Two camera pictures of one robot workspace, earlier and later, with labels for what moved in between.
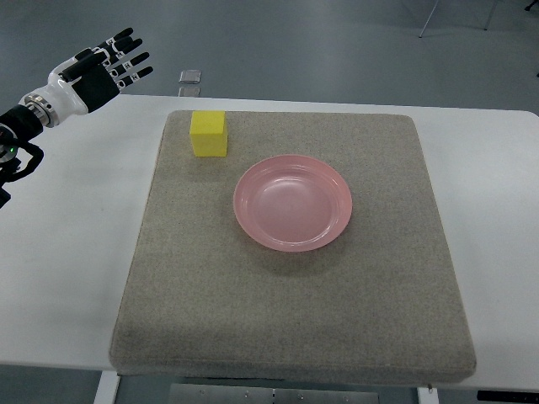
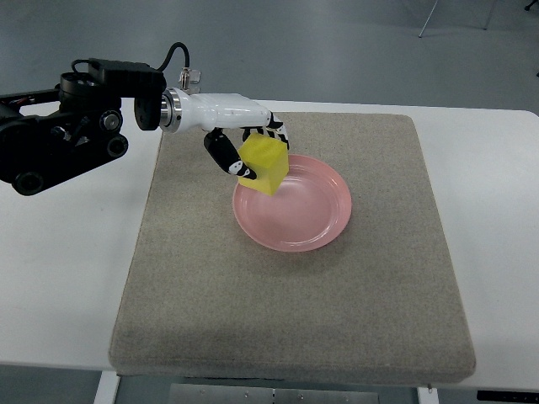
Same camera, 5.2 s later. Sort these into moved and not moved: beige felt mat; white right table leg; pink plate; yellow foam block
Moved: yellow foam block
Not moved: beige felt mat; white right table leg; pink plate
